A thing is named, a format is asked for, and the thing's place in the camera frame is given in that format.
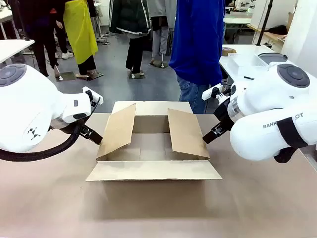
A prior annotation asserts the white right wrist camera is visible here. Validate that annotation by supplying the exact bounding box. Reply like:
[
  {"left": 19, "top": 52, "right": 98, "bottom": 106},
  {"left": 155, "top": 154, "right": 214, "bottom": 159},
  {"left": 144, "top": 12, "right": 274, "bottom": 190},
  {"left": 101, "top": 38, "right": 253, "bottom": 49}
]
[{"left": 202, "top": 83, "right": 223, "bottom": 101}]

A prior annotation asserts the clear plastic container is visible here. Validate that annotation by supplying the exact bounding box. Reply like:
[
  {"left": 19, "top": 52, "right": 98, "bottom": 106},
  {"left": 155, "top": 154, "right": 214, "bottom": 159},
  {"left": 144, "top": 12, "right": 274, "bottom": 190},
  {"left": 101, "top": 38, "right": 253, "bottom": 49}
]
[{"left": 227, "top": 53, "right": 269, "bottom": 73}]

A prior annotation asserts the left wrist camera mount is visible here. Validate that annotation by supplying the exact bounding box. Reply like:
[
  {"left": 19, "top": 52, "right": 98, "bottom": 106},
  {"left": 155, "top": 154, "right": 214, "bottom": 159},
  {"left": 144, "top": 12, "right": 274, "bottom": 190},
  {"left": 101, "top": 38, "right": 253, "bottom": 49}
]
[{"left": 85, "top": 90, "right": 102, "bottom": 108}]

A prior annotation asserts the black velcro arm strap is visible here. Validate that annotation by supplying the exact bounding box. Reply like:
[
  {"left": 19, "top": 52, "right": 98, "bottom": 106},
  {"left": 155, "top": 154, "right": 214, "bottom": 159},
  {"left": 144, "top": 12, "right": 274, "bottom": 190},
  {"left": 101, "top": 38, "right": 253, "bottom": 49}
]
[{"left": 277, "top": 118, "right": 309, "bottom": 149}]

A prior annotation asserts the person in yellow apron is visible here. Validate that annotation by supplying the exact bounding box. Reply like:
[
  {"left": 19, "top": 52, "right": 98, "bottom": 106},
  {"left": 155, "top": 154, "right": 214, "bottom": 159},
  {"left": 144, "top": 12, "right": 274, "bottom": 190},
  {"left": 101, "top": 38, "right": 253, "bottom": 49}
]
[{"left": 63, "top": 0, "right": 104, "bottom": 80}]

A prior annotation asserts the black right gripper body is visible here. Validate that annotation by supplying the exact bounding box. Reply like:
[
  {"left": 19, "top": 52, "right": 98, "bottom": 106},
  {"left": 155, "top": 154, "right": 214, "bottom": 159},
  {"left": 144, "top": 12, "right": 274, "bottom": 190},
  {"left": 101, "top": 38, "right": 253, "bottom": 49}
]
[{"left": 213, "top": 100, "right": 236, "bottom": 130}]

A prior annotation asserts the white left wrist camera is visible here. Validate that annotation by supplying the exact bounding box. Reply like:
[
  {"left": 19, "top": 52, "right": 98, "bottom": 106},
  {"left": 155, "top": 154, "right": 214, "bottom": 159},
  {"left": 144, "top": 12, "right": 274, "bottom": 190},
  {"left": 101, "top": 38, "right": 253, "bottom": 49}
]
[{"left": 82, "top": 86, "right": 104, "bottom": 104}]

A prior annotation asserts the person in dark striped jacket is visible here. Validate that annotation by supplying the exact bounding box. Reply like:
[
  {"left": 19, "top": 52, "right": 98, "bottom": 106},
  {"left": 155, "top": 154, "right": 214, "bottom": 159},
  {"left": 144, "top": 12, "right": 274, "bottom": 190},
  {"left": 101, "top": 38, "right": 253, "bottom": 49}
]
[{"left": 108, "top": 0, "right": 152, "bottom": 76}]

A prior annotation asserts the black tripod pole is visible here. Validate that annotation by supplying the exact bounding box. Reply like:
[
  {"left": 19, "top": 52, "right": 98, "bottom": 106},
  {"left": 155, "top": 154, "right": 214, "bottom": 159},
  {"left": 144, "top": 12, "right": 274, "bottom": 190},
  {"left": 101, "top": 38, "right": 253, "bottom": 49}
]
[{"left": 256, "top": 0, "right": 273, "bottom": 47}]

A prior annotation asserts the white side table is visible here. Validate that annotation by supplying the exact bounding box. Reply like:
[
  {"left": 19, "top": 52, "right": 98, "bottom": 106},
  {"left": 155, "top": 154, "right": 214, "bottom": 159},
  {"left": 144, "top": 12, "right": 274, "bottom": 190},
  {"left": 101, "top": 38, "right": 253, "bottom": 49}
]
[{"left": 0, "top": 39, "right": 35, "bottom": 64}]

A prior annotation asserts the person with white sneakers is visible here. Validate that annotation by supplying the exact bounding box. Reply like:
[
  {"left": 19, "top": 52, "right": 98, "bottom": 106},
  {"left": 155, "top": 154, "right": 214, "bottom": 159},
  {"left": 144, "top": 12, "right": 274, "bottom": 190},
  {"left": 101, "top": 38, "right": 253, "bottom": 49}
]
[{"left": 53, "top": 21, "right": 74, "bottom": 60}]

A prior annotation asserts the white table with tape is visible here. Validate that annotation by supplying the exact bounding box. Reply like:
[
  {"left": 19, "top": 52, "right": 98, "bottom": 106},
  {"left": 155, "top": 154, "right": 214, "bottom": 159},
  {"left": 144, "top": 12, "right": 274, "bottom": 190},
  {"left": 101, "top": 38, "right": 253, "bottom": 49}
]
[{"left": 219, "top": 44, "right": 289, "bottom": 100}]

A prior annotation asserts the person in grey hoodie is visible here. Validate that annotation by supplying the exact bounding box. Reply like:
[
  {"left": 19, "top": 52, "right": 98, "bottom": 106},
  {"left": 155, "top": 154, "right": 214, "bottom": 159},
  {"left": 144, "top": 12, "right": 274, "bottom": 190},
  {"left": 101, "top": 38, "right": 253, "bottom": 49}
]
[{"left": 147, "top": 0, "right": 178, "bottom": 67}]

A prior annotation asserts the white partition panel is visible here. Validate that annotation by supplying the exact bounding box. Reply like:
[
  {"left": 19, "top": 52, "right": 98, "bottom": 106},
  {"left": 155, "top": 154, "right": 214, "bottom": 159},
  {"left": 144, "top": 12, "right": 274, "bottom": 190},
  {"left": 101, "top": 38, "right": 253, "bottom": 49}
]
[{"left": 281, "top": 0, "right": 317, "bottom": 77}]

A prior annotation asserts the person in blue jacket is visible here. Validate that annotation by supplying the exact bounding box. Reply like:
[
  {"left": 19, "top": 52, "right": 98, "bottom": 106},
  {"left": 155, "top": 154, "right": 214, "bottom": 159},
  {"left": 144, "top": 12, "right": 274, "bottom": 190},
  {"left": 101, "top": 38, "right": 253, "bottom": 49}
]
[{"left": 169, "top": 0, "right": 226, "bottom": 115}]

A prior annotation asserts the person in black clothes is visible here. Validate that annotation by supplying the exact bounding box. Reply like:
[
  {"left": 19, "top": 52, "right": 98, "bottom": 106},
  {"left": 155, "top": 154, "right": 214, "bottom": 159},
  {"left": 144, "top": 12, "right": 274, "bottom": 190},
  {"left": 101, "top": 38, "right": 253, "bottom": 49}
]
[{"left": 14, "top": 0, "right": 60, "bottom": 77}]

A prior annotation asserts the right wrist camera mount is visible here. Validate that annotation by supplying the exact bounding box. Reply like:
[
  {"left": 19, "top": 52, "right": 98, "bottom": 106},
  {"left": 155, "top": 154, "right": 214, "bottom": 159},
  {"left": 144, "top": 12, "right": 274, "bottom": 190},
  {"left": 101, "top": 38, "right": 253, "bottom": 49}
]
[{"left": 214, "top": 87, "right": 231, "bottom": 104}]

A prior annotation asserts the black bag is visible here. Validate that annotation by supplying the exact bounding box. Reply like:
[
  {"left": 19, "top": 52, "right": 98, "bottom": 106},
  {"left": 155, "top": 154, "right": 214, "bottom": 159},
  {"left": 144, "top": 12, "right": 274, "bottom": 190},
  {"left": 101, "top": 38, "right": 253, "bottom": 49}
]
[{"left": 268, "top": 24, "right": 288, "bottom": 36}]

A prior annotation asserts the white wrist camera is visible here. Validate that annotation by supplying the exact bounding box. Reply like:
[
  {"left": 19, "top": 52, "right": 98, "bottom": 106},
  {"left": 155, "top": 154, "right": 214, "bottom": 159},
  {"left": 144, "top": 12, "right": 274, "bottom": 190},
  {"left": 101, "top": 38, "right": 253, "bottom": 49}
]
[
  {"left": 202, "top": 83, "right": 223, "bottom": 101},
  {"left": 82, "top": 86, "right": 104, "bottom": 104}
]

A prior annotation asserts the grey plastic tray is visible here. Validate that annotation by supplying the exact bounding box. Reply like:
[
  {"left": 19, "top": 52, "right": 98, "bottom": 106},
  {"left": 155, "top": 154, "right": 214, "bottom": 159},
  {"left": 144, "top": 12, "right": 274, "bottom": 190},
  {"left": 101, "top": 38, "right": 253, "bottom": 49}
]
[{"left": 257, "top": 52, "right": 289, "bottom": 64}]

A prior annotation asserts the dark floor plate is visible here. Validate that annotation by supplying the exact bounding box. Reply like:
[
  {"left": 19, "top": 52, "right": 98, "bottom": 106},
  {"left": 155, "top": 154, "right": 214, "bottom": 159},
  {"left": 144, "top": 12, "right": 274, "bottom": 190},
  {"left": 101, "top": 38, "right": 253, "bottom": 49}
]
[
  {"left": 128, "top": 70, "right": 146, "bottom": 80},
  {"left": 81, "top": 71, "right": 104, "bottom": 81},
  {"left": 150, "top": 60, "right": 169, "bottom": 69},
  {"left": 56, "top": 71, "right": 76, "bottom": 82}
]

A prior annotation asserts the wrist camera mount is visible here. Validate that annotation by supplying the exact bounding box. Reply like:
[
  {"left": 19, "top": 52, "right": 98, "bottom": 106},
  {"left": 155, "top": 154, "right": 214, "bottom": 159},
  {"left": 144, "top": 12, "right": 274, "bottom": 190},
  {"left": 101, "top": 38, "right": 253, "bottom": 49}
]
[
  {"left": 85, "top": 90, "right": 102, "bottom": 108},
  {"left": 214, "top": 87, "right": 231, "bottom": 104}
]

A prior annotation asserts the brown cardboard box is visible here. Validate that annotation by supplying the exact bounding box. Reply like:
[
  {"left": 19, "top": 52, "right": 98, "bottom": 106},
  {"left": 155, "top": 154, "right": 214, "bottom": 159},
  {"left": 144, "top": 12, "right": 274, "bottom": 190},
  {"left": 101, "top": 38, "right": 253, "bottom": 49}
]
[{"left": 85, "top": 101, "right": 223, "bottom": 182}]

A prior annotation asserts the wooden background table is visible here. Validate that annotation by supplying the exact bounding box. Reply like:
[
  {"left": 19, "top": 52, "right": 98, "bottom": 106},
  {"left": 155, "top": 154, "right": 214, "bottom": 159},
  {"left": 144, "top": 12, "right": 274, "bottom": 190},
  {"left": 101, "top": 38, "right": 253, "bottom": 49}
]
[{"left": 247, "top": 23, "right": 285, "bottom": 46}]

